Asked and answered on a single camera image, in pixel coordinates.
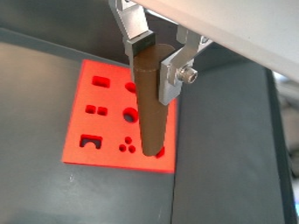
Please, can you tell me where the brown oval rod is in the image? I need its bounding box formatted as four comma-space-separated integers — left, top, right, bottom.
134, 44, 174, 157

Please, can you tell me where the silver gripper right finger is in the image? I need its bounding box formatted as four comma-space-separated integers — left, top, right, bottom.
159, 25, 212, 105

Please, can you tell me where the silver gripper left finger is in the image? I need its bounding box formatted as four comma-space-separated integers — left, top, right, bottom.
108, 0, 155, 79

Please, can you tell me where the red foam shape-sorter block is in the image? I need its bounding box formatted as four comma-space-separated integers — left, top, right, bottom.
62, 59, 176, 173

